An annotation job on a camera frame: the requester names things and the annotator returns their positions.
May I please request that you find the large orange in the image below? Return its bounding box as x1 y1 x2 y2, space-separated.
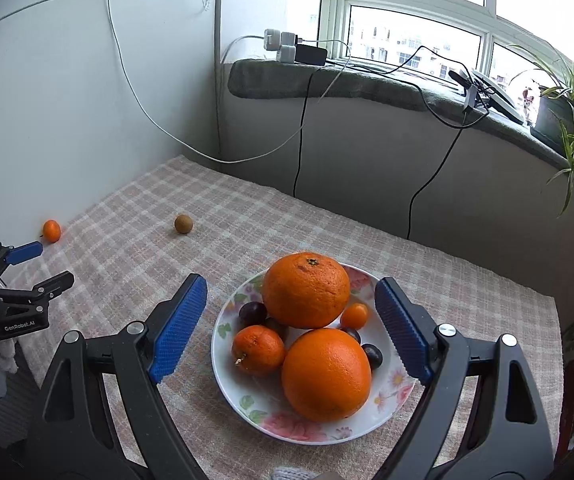
261 251 351 330
281 328 373 423

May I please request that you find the orange mandarin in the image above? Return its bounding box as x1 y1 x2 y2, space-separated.
231 325 287 378

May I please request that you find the white cable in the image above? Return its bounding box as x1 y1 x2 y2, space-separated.
107 0 353 165
221 35 268 66

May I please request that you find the white flat device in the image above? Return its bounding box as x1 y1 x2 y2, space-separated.
469 68 526 125

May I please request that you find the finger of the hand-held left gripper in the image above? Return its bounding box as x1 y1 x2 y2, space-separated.
4 241 44 267
30 271 75 303

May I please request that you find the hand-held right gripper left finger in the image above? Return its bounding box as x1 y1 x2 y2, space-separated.
17 273 209 480

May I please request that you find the black power bank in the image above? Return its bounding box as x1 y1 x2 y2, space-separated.
294 44 329 66

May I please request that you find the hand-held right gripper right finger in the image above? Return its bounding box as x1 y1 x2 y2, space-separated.
374 276 562 480

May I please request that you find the white partition board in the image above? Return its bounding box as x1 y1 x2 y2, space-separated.
0 0 223 281

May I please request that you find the grey-green windowsill mat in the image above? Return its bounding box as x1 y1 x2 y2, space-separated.
228 57 574 181

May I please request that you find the floral white plate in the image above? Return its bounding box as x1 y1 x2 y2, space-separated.
211 261 418 445

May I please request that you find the black cable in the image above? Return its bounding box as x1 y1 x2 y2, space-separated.
407 45 490 241
293 55 353 198

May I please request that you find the pink plaid blanket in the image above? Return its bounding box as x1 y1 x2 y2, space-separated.
14 154 565 480

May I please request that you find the black mount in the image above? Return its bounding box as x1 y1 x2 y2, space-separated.
448 69 490 112

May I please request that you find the small red white figurine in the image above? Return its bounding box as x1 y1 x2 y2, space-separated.
521 87 536 126

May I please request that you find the dark plant pot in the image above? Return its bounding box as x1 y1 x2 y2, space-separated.
534 95 574 148

